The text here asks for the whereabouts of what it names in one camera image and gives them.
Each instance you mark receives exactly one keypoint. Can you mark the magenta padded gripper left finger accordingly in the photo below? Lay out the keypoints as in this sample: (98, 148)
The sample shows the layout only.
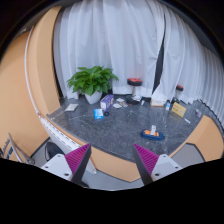
(77, 161)

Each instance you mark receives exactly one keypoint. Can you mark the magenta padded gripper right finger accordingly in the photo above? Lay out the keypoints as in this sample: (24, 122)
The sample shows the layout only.
(145, 161)

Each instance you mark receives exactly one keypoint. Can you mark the white charger plug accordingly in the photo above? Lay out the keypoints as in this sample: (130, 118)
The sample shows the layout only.
(153, 129)

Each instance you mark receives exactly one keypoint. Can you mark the blue power strip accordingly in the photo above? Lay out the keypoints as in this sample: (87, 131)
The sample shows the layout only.
(145, 133)

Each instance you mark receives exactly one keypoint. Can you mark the small blue white box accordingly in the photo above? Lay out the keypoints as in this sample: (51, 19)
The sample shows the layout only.
(98, 114)

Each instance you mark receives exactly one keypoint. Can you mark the white paper sheet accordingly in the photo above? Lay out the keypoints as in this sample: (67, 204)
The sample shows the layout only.
(71, 107)

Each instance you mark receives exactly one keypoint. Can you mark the black tape roll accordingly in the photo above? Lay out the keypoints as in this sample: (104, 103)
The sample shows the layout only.
(106, 113)

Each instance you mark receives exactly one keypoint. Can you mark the white tissue box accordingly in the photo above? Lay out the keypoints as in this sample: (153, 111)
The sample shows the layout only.
(157, 101)

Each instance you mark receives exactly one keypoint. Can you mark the small white blue bottle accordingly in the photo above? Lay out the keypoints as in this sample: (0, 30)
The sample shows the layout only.
(168, 105)

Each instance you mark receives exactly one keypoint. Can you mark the yellow cardboard box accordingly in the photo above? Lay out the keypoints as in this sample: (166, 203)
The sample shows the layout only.
(178, 109)

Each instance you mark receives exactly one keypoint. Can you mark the purple cardboard box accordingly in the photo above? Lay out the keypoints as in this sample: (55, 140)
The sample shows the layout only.
(107, 102)

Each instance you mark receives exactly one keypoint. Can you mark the white plant pot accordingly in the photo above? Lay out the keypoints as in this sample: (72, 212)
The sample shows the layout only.
(94, 98)

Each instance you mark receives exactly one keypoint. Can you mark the red black round stool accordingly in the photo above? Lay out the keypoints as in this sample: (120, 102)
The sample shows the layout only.
(134, 82)

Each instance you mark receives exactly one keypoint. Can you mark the green leafy potted plant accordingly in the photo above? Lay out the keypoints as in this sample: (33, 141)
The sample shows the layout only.
(91, 80)

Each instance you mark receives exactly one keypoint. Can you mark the white curtain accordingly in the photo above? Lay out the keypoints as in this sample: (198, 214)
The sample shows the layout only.
(138, 38)

